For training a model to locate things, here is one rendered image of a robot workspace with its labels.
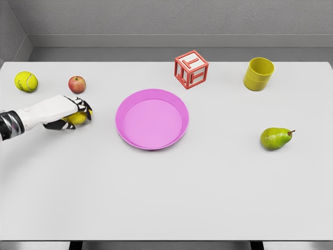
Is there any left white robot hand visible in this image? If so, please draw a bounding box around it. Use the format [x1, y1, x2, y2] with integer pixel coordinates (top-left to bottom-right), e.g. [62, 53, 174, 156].
[35, 95, 93, 131]

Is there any yellow lemon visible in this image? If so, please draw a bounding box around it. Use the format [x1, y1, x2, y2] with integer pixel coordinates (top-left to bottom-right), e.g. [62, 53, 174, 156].
[62, 109, 94, 125]

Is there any pink round plate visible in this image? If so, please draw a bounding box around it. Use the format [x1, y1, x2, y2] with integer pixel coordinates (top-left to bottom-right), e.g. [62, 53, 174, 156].
[115, 89, 189, 151]

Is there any red apple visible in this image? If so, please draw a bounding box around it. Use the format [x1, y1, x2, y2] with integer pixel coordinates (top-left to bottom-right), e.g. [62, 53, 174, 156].
[68, 76, 87, 94]

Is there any yellow-green tennis ball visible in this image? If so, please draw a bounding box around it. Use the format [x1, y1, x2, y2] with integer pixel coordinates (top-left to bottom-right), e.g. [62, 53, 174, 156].
[14, 71, 39, 93]

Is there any red and white letter block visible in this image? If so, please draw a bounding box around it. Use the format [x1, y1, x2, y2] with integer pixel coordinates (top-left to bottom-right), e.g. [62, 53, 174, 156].
[174, 50, 210, 90]

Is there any yellow cup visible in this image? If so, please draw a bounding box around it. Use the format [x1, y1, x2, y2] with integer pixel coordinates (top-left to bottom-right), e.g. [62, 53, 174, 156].
[243, 57, 275, 92]

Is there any green pear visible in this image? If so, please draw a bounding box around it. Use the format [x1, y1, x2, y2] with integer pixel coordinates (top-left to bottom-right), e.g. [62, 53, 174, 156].
[260, 127, 296, 151]

